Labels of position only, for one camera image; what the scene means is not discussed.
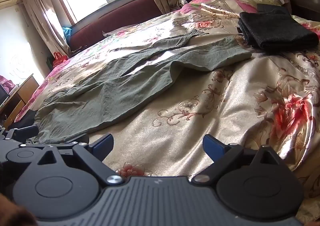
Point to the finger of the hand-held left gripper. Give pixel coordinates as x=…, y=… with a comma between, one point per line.
x=75, y=139
x=22, y=133

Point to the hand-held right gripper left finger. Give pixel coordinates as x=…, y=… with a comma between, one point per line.
x=103, y=143

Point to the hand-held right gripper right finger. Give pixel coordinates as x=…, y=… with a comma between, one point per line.
x=212, y=146

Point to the grey-green pants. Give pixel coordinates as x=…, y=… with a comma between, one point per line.
x=112, y=91

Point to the dark cloth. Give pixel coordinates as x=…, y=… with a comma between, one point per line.
x=26, y=117

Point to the floral satin bedspread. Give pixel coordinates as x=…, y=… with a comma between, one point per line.
x=200, y=116

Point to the wooden desk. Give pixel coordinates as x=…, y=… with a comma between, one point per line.
x=20, y=96

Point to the black monitor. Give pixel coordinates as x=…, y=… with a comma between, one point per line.
x=3, y=94

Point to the pink cloth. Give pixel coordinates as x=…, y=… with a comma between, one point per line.
x=6, y=82

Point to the red bag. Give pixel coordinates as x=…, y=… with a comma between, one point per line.
x=58, y=57

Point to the teal cloth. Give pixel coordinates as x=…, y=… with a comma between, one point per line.
x=66, y=31

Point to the dark red headboard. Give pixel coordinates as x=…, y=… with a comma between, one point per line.
x=112, y=21

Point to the folded black cloth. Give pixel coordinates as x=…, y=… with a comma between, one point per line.
x=275, y=28

